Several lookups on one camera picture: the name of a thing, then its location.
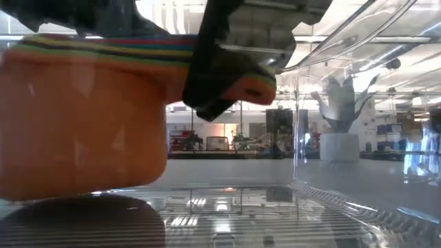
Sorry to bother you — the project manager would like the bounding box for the green artificial plant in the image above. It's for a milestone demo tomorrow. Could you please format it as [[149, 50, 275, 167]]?
[[309, 73, 380, 134]]

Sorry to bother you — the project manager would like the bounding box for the green measuring cup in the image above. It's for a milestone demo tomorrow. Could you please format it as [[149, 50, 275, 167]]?
[[10, 43, 277, 87]]

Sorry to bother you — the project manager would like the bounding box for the yellow measuring cup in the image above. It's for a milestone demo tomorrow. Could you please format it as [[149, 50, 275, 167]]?
[[20, 36, 194, 59]]

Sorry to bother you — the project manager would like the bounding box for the clear plastic basket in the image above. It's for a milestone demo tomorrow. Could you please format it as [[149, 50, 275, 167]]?
[[0, 0, 441, 248]]

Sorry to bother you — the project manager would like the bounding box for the black cabinet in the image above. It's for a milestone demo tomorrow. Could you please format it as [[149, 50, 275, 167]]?
[[265, 108, 294, 152]]

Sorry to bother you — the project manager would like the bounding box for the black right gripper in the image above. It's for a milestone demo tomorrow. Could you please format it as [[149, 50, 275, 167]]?
[[181, 0, 334, 122]]

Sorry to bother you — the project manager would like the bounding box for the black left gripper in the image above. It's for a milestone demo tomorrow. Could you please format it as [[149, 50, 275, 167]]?
[[0, 0, 172, 38]]

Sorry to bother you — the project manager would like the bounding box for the orange measuring cup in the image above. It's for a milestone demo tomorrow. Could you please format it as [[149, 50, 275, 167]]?
[[0, 48, 277, 203]]

